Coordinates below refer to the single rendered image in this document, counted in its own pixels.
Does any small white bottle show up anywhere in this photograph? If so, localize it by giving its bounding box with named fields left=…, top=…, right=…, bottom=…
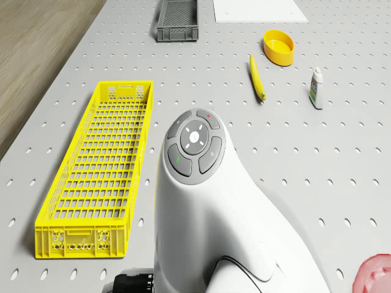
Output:
left=308, top=66, right=324, bottom=110

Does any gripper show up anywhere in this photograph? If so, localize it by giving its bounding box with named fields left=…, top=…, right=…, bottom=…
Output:
left=101, top=267, right=155, bottom=293

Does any red plate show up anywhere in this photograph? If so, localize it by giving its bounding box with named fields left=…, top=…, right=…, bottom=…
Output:
left=351, top=253, right=391, bottom=293

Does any dark grey basket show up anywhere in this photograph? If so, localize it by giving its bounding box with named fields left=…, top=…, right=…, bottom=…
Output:
left=156, top=0, right=200, bottom=43

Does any banana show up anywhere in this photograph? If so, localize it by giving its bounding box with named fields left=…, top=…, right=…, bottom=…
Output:
left=249, top=54, right=268, bottom=102

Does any white board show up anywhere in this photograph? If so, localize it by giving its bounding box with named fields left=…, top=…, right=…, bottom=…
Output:
left=212, top=0, right=309, bottom=23

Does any yellow basket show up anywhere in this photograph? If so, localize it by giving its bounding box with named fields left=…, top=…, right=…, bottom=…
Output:
left=34, top=80, right=155, bottom=260

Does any yellow bowl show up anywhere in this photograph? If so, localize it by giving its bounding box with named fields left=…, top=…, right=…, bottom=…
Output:
left=263, top=29, right=296, bottom=67

